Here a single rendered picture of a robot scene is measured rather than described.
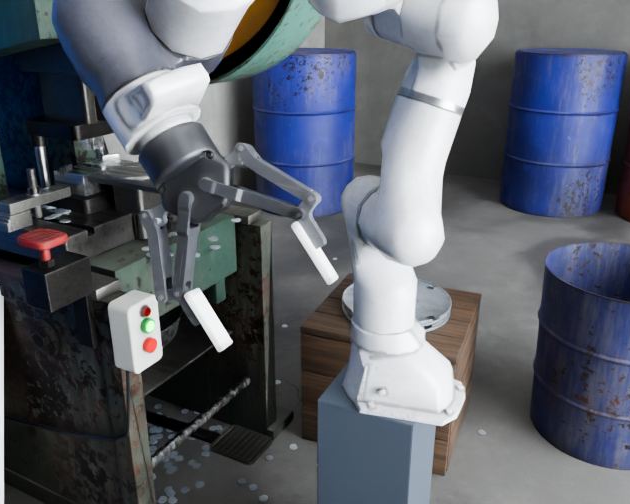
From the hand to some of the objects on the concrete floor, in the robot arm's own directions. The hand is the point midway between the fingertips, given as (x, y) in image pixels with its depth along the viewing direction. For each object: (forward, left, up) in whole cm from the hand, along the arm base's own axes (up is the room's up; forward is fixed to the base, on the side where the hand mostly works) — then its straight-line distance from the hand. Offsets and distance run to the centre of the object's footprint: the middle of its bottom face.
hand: (272, 306), depth 64 cm
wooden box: (+17, -97, -83) cm, 128 cm away
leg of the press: (+91, -27, -83) cm, 126 cm away
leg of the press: (+88, -81, -83) cm, 145 cm away
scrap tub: (-38, -119, -83) cm, 150 cm away
